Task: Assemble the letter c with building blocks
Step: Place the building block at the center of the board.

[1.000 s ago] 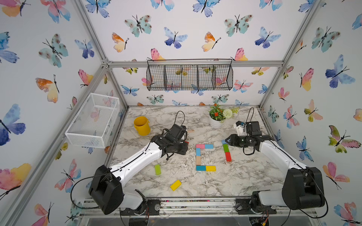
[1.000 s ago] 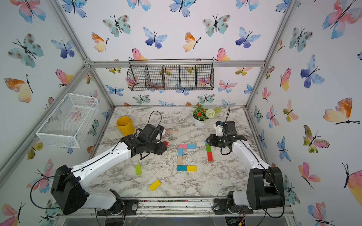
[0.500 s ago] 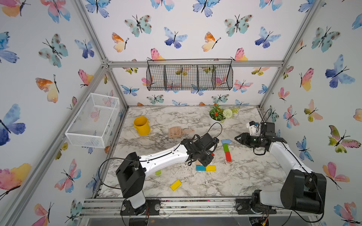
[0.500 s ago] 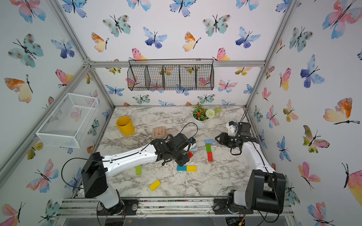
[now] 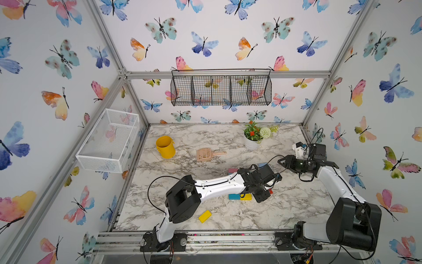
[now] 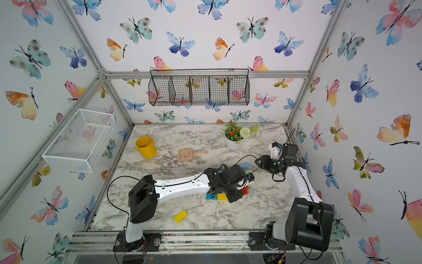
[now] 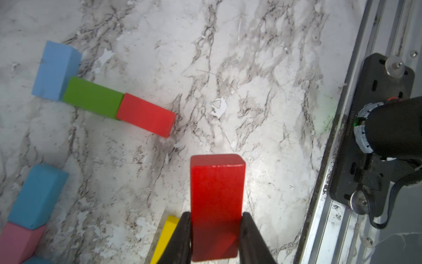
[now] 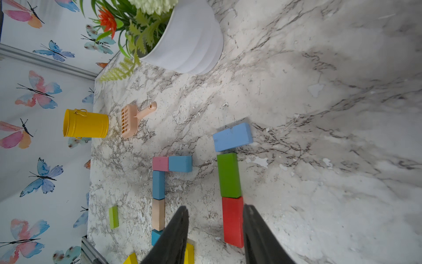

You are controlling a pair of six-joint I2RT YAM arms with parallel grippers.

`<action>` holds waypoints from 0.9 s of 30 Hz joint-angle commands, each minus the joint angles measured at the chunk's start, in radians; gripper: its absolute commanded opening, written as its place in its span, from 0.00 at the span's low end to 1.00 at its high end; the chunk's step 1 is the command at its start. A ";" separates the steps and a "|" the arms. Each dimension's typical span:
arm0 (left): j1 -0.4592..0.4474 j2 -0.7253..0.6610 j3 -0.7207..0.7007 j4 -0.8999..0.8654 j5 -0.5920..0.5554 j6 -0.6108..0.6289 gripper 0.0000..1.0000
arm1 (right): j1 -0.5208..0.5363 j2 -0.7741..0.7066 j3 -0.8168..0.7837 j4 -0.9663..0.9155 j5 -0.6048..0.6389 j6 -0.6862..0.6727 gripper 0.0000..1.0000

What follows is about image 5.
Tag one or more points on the white flower pot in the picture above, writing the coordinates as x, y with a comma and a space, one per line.
252, 145

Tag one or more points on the small yellow building block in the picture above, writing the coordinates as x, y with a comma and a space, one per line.
246, 197

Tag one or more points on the black wire wall basket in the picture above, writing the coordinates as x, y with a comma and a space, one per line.
220, 87

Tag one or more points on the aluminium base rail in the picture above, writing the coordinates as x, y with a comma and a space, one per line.
207, 242

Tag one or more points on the artificial green flower plant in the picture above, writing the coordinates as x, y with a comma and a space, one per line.
256, 133

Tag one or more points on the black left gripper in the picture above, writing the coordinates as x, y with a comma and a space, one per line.
265, 194

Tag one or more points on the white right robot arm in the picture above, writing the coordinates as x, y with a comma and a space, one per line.
353, 223

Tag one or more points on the teal building block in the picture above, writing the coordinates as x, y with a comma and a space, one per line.
234, 196

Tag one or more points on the yellow cup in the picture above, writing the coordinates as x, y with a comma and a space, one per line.
165, 147

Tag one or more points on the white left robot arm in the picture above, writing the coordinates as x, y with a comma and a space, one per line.
183, 199

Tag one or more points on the white mesh wall basket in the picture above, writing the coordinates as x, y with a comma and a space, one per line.
107, 146

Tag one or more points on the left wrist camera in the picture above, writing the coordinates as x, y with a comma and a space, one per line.
277, 178

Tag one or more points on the yellow long building block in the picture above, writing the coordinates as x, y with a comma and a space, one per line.
205, 216

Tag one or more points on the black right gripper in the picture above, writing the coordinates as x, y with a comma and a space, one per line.
290, 163

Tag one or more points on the beige plastic slotted scoop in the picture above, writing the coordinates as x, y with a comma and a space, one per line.
206, 154

